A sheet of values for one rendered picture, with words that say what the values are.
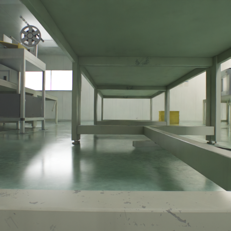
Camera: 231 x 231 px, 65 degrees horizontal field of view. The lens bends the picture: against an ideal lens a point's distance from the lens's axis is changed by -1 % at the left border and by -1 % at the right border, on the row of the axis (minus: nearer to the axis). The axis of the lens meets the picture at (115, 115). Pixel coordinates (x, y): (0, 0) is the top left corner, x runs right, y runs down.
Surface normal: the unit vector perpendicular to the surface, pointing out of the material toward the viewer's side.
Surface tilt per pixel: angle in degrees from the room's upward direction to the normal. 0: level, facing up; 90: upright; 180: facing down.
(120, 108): 90
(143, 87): 90
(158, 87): 90
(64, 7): 180
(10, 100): 90
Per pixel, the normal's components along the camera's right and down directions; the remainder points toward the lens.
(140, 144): 0.24, 0.00
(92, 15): -0.01, 1.00
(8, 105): 0.00, 0.00
